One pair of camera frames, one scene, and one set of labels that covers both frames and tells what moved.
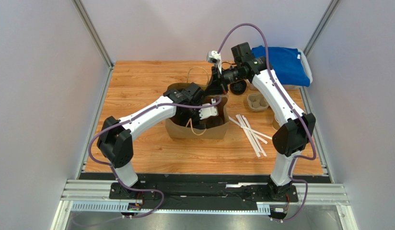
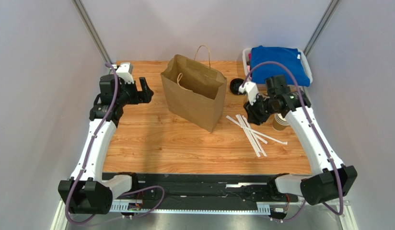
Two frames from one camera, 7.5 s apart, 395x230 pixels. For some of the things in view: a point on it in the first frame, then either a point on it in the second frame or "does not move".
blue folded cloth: x=287 y=65 does not move
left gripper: x=190 y=123 -> x=143 y=97
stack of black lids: x=238 y=87 does not move
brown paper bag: x=218 y=129 -> x=193 y=90
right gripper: x=219 y=78 -> x=256 y=109
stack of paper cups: x=275 y=124 does not move
